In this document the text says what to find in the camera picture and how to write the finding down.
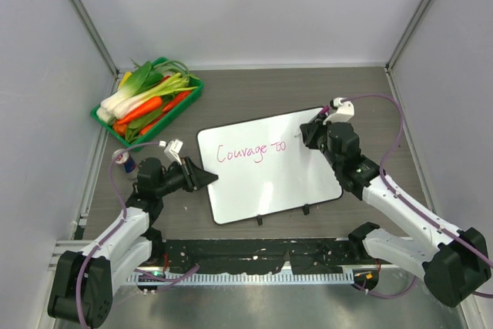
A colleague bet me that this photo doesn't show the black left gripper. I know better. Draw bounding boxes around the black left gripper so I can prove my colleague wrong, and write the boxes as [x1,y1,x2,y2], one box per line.
[155,156,217,197]

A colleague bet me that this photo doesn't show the white marker with pink cap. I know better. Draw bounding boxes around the white marker with pink cap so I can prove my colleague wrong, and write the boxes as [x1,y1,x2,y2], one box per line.
[294,104,331,138]

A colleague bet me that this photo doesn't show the white whiteboard with black frame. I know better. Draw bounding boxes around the white whiteboard with black frame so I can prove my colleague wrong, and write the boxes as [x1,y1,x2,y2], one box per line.
[196,107,343,225]

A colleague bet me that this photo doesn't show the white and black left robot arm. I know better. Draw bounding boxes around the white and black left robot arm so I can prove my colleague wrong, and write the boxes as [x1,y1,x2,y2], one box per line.
[47,157,219,328]

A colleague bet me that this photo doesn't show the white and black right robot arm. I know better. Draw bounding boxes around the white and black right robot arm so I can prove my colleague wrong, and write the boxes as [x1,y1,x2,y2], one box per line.
[300,117,492,307]

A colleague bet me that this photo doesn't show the red and blue drink can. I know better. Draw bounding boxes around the red and blue drink can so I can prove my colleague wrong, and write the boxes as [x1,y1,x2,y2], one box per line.
[112,149,138,180]

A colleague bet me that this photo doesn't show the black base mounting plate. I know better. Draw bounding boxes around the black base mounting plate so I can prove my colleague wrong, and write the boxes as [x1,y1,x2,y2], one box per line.
[153,238,376,275]

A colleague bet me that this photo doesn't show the green spinach leaves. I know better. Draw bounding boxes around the green spinach leaves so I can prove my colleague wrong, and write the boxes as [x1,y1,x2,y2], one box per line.
[124,108,162,143]

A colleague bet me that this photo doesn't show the green plastic tray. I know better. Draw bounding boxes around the green plastic tray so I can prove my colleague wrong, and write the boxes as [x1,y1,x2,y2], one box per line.
[90,57,204,148]

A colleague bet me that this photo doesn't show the red chili pepper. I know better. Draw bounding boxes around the red chili pepper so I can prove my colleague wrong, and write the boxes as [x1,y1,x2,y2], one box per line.
[139,90,192,136]

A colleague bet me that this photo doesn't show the orange carrot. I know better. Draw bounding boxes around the orange carrot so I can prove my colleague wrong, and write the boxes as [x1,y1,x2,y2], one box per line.
[116,96,163,125]

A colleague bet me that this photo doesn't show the white and green leek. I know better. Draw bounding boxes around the white and green leek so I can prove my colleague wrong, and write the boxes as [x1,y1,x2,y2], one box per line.
[100,72,196,119]

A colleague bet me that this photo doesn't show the green bok choy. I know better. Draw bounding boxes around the green bok choy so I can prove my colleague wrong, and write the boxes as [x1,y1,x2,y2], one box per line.
[117,61,164,96]

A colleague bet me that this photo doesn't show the yellow pepper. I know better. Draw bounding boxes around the yellow pepper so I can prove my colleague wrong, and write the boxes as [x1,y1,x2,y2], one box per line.
[117,72,132,90]

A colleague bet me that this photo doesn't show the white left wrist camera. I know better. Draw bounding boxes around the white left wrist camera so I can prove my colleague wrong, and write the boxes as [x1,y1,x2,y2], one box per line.
[158,139,183,166]

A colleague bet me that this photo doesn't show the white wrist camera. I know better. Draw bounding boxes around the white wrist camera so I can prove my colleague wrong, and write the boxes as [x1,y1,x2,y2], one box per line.
[158,139,183,166]
[323,97,354,125]

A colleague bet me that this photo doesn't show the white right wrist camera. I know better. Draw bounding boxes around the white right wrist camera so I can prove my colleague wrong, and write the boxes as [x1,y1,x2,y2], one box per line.
[323,97,354,125]

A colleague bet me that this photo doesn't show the white slotted cable duct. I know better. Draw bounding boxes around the white slotted cable duct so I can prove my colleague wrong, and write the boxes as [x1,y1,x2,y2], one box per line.
[129,271,354,286]

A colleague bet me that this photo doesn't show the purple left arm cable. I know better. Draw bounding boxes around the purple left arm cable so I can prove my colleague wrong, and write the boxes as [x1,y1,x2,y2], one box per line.
[75,142,201,329]

